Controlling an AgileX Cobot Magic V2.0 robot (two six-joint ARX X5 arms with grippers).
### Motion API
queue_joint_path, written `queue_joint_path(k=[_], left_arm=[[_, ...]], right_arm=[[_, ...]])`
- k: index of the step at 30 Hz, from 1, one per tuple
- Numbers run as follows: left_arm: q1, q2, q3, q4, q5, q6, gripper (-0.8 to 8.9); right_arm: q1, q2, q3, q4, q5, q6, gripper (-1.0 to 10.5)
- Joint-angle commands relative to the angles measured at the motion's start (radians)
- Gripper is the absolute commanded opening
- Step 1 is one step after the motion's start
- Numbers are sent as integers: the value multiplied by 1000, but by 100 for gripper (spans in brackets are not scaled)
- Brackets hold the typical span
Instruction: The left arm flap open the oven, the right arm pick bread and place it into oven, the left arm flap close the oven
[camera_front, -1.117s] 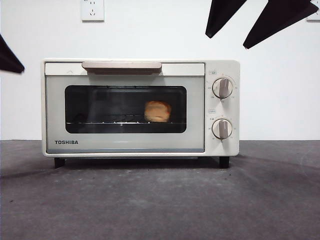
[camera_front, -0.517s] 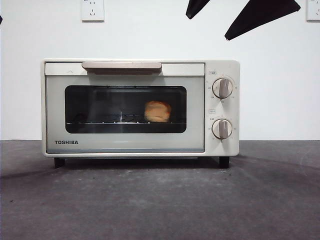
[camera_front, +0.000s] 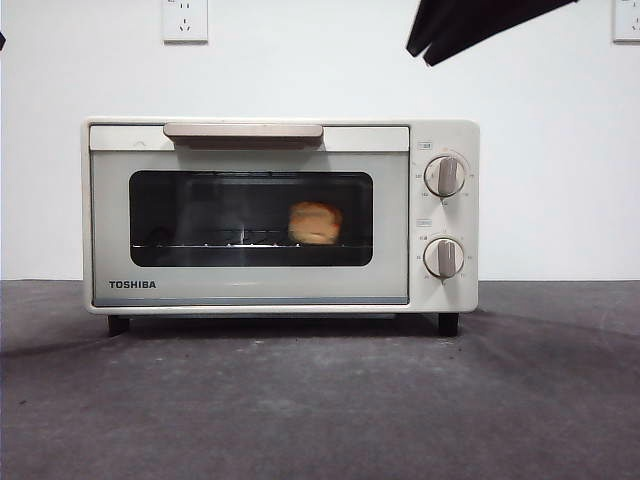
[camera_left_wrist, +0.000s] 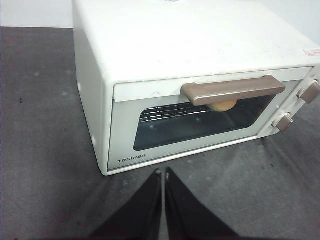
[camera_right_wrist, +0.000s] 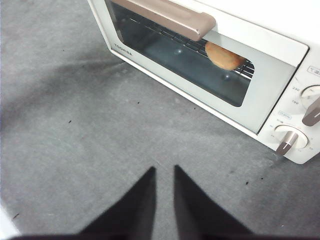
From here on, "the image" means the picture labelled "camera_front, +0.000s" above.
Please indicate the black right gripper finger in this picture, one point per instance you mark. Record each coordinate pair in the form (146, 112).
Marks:
(430, 22)
(475, 27)

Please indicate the golden bread loaf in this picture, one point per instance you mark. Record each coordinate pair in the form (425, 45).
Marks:
(315, 222)

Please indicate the white Toshiba toaster oven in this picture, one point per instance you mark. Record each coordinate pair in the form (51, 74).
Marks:
(442, 135)

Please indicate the beige oven knob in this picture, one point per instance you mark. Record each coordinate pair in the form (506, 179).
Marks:
(444, 257)
(444, 176)

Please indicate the white wall socket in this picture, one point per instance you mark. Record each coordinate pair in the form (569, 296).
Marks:
(627, 22)
(184, 25)

